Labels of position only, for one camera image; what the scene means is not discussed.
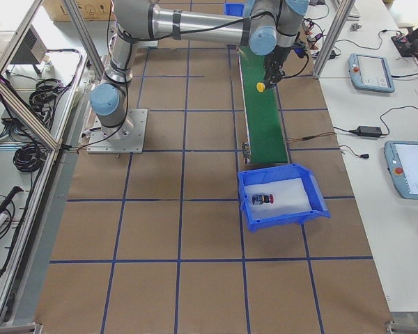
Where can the far teach pendant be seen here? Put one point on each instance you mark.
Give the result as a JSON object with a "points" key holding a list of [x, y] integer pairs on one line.
{"points": [[370, 73]]}

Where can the near teach pendant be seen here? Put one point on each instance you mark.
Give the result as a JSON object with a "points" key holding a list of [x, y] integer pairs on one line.
{"points": [[402, 164]]}

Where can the blue bin with foam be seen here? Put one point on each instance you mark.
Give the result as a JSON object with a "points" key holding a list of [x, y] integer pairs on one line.
{"points": [[277, 173]]}

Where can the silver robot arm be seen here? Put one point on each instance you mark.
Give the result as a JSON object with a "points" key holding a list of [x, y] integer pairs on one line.
{"points": [[268, 28]]}

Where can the yellow mushroom push button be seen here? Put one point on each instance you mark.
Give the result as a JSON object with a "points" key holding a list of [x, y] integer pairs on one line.
{"points": [[262, 87]]}

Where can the blue bin far end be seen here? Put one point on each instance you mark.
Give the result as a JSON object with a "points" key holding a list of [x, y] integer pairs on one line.
{"points": [[234, 9]]}

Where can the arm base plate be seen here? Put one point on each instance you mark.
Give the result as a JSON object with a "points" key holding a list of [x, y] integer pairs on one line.
{"points": [[129, 139]]}

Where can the white foam pad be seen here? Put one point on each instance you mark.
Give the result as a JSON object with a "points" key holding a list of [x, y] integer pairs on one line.
{"points": [[290, 197]]}

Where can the red mushroom push button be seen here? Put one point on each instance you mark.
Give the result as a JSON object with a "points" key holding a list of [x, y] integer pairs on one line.
{"points": [[261, 199]]}

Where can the green conveyor belt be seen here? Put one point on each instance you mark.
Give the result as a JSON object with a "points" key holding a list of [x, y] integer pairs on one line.
{"points": [[265, 140]]}

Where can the teach pendant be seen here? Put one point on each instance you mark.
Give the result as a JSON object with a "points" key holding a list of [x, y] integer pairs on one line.
{"points": [[370, 73], [402, 164]]}

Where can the aluminium frame post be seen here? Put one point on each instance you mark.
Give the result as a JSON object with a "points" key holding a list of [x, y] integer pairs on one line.
{"points": [[332, 36]]}

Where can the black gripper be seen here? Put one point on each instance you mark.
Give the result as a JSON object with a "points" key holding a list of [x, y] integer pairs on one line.
{"points": [[278, 56]]}

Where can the grey control box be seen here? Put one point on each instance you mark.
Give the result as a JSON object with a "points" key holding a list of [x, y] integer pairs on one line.
{"points": [[31, 51]]}

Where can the black power adapter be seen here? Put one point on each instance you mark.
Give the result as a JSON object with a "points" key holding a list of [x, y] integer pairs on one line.
{"points": [[369, 131]]}

